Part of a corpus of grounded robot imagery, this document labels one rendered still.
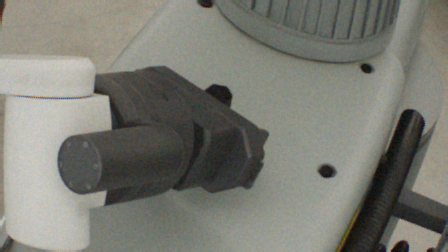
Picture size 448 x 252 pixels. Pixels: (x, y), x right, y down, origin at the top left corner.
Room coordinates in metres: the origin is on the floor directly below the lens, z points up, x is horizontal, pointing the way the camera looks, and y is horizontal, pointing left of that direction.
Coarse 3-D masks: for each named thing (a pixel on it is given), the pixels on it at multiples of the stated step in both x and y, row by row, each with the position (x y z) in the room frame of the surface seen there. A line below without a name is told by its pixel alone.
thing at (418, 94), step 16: (416, 48) 1.23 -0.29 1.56; (416, 64) 1.19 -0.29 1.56; (432, 64) 1.20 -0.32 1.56; (416, 80) 1.15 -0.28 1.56; (432, 80) 1.16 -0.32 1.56; (416, 96) 1.11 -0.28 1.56; (432, 96) 1.12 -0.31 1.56; (400, 112) 1.06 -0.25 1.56; (432, 112) 1.08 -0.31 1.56; (432, 128) 1.06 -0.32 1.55; (416, 160) 1.03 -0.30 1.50; (416, 176) 1.04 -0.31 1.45; (384, 240) 0.96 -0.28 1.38
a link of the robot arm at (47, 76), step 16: (0, 64) 0.42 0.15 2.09; (16, 64) 0.42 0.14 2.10; (32, 64) 0.42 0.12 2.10; (48, 64) 0.42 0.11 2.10; (64, 64) 0.42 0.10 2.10; (80, 64) 0.43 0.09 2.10; (0, 80) 0.41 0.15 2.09; (16, 80) 0.41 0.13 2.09; (32, 80) 0.41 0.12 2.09; (48, 80) 0.41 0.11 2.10; (64, 80) 0.42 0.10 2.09; (80, 80) 0.42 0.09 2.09; (48, 96) 0.41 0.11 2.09; (64, 96) 0.41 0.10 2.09; (80, 96) 0.42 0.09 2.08
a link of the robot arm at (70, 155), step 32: (32, 96) 0.41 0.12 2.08; (96, 96) 0.43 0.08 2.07; (128, 96) 0.46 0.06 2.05; (32, 128) 0.39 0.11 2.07; (64, 128) 0.40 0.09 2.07; (96, 128) 0.42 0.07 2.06; (128, 128) 0.42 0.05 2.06; (160, 128) 0.44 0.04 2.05; (32, 160) 0.38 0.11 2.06; (64, 160) 0.37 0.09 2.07; (96, 160) 0.37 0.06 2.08; (128, 160) 0.39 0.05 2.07; (160, 160) 0.41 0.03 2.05; (32, 192) 0.37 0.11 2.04; (64, 192) 0.38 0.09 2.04; (96, 192) 0.37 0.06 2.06; (128, 192) 0.42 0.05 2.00; (32, 224) 0.36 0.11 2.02; (64, 224) 0.36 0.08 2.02
